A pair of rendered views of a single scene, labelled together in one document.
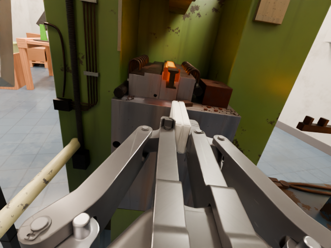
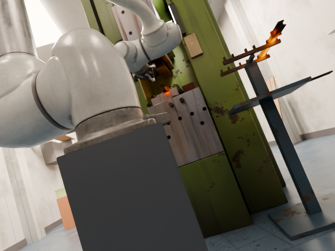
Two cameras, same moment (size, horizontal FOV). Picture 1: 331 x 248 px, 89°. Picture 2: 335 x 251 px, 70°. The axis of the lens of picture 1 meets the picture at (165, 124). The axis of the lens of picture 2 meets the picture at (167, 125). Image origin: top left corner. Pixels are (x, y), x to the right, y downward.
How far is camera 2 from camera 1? 1.26 m
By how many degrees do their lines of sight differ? 36
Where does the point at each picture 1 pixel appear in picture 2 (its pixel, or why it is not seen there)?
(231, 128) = (198, 93)
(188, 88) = (175, 91)
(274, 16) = (197, 52)
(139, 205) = (183, 160)
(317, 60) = not seen: outside the picture
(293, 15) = (206, 47)
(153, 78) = (160, 95)
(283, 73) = (221, 65)
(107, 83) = not seen: hidden behind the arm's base
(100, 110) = not seen: hidden behind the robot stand
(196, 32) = (184, 79)
